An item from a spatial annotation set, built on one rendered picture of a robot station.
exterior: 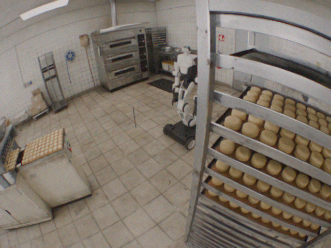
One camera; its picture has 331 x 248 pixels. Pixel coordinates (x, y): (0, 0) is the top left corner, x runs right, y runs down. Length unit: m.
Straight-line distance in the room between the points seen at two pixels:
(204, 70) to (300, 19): 0.23
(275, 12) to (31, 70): 5.56
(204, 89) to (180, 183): 1.82
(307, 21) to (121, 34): 4.81
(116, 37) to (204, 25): 4.57
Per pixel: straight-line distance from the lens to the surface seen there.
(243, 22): 0.33
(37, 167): 1.84
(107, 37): 4.76
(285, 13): 0.29
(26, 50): 5.58
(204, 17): 0.33
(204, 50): 0.33
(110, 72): 4.78
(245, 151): 0.50
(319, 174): 0.45
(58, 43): 5.50
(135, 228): 1.88
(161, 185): 2.10
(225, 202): 0.72
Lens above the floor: 1.75
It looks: 35 degrees down
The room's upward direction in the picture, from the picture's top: 5 degrees counter-clockwise
